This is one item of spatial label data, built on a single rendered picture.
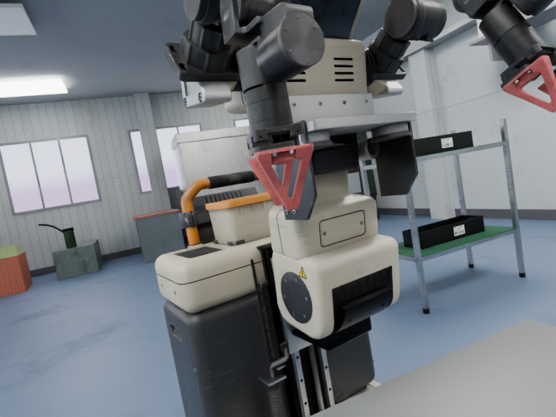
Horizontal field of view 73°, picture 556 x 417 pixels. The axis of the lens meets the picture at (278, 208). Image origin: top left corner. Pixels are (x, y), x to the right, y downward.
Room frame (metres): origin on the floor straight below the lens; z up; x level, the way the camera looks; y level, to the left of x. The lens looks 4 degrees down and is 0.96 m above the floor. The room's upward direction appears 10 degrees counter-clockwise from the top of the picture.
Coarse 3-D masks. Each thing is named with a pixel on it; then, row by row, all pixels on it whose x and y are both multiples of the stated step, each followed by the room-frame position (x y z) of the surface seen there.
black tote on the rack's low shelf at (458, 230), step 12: (468, 216) 2.70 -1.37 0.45; (480, 216) 2.59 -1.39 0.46; (420, 228) 2.60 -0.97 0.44; (432, 228) 2.64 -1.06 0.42; (444, 228) 2.47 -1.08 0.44; (456, 228) 2.50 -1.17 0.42; (468, 228) 2.54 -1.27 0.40; (480, 228) 2.58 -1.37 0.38; (408, 240) 2.50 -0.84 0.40; (420, 240) 2.39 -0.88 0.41; (432, 240) 2.42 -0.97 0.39; (444, 240) 2.46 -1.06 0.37
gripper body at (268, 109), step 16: (256, 96) 0.47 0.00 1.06; (272, 96) 0.46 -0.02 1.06; (288, 96) 0.49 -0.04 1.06; (256, 112) 0.47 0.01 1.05; (272, 112) 0.46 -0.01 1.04; (288, 112) 0.48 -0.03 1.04; (256, 128) 0.47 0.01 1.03; (272, 128) 0.44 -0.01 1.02; (288, 128) 0.44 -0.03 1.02; (304, 128) 0.45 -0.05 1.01
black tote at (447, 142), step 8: (440, 136) 2.49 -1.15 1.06; (448, 136) 2.52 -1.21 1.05; (456, 136) 2.54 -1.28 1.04; (464, 136) 2.57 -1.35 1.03; (416, 144) 2.42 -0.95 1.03; (424, 144) 2.44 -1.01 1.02; (432, 144) 2.46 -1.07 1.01; (440, 144) 2.49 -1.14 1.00; (448, 144) 2.52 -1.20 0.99; (456, 144) 2.54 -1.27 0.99; (464, 144) 2.57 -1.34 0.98; (472, 144) 2.60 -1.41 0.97; (416, 152) 2.41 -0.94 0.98; (424, 152) 2.44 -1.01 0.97; (432, 152) 2.46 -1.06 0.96
